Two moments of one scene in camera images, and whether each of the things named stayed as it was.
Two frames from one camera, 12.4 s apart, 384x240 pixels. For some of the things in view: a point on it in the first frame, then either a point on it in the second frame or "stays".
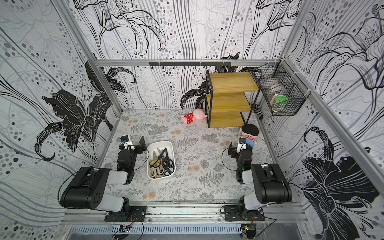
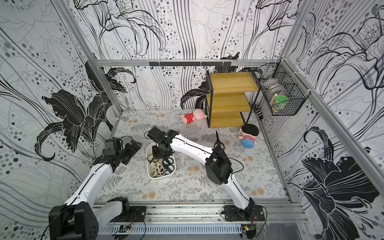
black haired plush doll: (250, 132) stays
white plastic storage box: (154, 146) stays
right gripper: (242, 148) → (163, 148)
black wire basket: (285, 94) stays
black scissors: (167, 164) → (218, 142)
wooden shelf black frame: (230, 97) stays
